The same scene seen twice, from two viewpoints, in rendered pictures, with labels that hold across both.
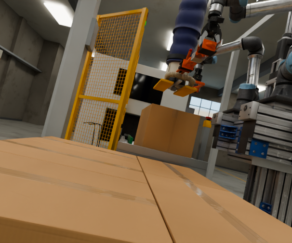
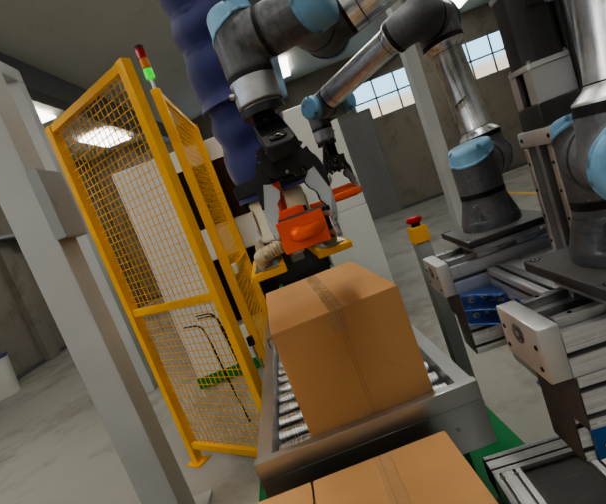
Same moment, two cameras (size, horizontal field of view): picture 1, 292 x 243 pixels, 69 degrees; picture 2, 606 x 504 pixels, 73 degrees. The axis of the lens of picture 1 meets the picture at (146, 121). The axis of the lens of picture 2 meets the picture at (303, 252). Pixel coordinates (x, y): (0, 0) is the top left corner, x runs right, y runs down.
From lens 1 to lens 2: 0.81 m
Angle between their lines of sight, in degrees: 12
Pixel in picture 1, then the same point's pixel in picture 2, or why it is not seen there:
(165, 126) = (334, 361)
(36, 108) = not seen: hidden behind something
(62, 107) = (112, 390)
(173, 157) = (393, 421)
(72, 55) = (49, 279)
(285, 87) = not seen: outside the picture
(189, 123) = (382, 319)
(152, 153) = (343, 440)
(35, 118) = not seen: hidden behind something
